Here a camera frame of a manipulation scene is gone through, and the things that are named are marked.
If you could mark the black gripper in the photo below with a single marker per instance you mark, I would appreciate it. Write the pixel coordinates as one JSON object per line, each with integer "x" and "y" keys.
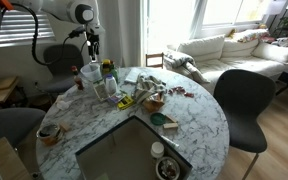
{"x": 93, "y": 40}

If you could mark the yellow soft toy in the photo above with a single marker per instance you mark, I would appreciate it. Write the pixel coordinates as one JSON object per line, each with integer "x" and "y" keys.
{"x": 231, "y": 33}

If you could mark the wooden chair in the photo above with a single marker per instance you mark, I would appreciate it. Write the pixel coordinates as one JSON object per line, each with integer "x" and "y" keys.
{"x": 154, "y": 60}

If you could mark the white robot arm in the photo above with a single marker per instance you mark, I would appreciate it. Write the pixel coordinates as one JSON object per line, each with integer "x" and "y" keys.
{"x": 54, "y": 6}

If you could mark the floral cushion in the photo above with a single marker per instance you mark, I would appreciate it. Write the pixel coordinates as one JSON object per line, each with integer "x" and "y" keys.
{"x": 252, "y": 35}

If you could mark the folded grey white blanket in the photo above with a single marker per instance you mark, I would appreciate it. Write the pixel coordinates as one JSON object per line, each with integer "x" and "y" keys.
{"x": 184, "y": 65}

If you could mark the white sofa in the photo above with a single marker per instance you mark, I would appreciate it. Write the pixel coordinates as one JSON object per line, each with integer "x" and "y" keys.
{"x": 237, "y": 63}

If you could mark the copper tin can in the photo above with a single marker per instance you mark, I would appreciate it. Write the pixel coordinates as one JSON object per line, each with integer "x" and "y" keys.
{"x": 49, "y": 135}

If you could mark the white tube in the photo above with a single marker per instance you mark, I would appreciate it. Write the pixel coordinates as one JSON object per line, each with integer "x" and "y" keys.
{"x": 170, "y": 142}

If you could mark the white bottle blue cap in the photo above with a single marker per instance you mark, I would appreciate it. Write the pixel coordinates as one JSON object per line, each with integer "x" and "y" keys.
{"x": 111, "y": 86}

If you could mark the patterned cushion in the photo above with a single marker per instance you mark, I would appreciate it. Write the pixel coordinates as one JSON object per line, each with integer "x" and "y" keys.
{"x": 286, "y": 42}

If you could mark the brown bottle yellow cap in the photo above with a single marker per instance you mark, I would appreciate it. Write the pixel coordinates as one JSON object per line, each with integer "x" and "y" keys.
{"x": 106, "y": 63}

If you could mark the small purple red pouch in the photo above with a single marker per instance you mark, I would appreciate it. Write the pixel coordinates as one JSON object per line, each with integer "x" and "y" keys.
{"x": 115, "y": 99}

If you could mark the white paper sheet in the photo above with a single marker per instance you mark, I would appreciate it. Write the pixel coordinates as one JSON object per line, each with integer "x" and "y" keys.
{"x": 132, "y": 76}

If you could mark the hot sauce bottle red cap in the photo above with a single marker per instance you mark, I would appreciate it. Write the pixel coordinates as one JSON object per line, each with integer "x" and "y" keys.
{"x": 77, "y": 80}

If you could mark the striped grey cloth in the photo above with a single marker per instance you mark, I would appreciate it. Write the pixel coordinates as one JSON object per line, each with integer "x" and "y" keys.
{"x": 149, "y": 85}

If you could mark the yellow thank you card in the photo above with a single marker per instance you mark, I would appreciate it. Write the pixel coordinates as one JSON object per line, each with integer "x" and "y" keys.
{"x": 126, "y": 103}

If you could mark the short wooden block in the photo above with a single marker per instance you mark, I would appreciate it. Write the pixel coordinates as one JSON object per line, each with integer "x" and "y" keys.
{"x": 170, "y": 125}

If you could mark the small white cup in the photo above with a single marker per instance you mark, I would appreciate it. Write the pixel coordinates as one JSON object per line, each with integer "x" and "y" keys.
{"x": 62, "y": 105}

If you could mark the green sauce bottle red cap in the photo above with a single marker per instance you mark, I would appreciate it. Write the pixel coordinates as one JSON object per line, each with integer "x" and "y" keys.
{"x": 114, "y": 75}

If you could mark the white window blinds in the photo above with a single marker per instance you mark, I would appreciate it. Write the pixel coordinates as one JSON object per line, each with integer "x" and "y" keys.
{"x": 17, "y": 31}

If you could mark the white curtain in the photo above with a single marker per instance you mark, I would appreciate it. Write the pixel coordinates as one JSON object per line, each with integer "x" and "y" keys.
{"x": 120, "y": 30}

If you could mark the white cushion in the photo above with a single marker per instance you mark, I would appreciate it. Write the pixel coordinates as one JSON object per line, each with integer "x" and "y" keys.
{"x": 275, "y": 53}

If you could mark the brown orange snack packet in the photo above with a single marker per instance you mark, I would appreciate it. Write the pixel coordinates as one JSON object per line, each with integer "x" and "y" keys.
{"x": 153, "y": 104}

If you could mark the dark shell chair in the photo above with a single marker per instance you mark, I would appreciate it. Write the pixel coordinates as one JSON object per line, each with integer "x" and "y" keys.
{"x": 244, "y": 106}

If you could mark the red candy wrappers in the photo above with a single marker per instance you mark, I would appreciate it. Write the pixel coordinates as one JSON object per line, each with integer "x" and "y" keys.
{"x": 180, "y": 90}

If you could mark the white lidded jar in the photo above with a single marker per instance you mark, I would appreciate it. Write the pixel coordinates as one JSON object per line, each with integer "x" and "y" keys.
{"x": 157, "y": 149}

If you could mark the wooden side desk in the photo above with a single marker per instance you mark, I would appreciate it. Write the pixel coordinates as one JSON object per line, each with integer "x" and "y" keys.
{"x": 0, "y": 88}

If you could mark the long wooden block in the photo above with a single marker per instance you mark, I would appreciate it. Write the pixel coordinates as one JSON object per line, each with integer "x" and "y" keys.
{"x": 172, "y": 118}

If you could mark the grey office chair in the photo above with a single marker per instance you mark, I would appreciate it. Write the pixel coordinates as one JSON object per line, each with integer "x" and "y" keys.
{"x": 64, "y": 63}
{"x": 10, "y": 123}

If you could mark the green round lid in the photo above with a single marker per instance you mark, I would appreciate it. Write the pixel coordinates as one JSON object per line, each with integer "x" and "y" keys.
{"x": 158, "y": 119}

